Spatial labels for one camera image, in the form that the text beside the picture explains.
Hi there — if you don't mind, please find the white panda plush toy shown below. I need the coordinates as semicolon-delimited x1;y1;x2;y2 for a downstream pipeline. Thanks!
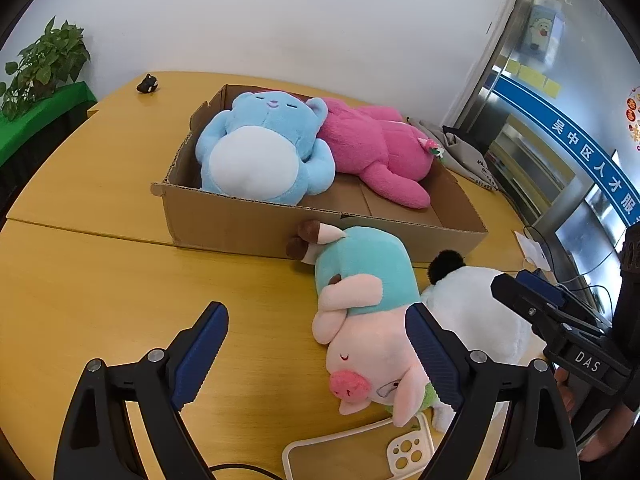
420;250;548;433

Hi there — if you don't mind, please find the glass door with metal frame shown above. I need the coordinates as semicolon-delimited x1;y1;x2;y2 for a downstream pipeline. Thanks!
450;0;640;281

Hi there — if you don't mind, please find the green potted plant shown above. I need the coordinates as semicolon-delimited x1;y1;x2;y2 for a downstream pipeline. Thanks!
0;17;92;121

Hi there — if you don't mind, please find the magenta plush toy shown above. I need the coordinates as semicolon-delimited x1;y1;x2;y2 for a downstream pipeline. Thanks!
295;96;446;210

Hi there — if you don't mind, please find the blue banner strip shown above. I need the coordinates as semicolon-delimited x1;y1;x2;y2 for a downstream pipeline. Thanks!
492;72;640;226

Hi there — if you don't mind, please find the thin black cable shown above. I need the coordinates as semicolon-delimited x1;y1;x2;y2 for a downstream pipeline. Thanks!
522;225;616;321

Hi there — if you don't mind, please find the red window decoration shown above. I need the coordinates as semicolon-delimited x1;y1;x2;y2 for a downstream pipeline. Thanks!
625;85;640;153

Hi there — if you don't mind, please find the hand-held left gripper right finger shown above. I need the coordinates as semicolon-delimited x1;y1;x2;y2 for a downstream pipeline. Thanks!
405;302;583;480

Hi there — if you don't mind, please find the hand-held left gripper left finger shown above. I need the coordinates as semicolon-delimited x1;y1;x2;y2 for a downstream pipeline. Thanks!
54;301;230;480

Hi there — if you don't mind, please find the person's right forearm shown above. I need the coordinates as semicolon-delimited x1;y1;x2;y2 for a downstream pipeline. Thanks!
575;385;640;461

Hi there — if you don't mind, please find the cream phone case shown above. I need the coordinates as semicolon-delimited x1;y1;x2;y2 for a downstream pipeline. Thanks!
281;412;435;480

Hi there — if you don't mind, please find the brown cardboard box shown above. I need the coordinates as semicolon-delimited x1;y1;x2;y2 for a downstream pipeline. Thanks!
151;84;489;266

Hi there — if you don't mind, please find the pink pig plush toy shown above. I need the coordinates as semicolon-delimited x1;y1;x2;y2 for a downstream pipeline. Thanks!
286;219;453;428

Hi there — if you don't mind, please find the person's right hand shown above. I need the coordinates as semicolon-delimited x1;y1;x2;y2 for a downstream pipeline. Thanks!
552;367;576;413

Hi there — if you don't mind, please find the grey cloth bag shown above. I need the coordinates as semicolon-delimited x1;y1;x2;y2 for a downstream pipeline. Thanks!
407;117;498;192

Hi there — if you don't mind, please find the blue bear plush toy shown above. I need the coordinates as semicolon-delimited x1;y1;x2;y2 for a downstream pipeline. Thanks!
195;90;337;206

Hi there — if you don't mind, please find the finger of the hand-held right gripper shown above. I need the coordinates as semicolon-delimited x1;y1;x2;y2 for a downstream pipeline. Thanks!
491;272;566;341
517;269;613;331

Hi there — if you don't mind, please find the cartoon door poster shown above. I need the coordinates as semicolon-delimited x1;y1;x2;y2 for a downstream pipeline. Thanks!
520;2;566;61

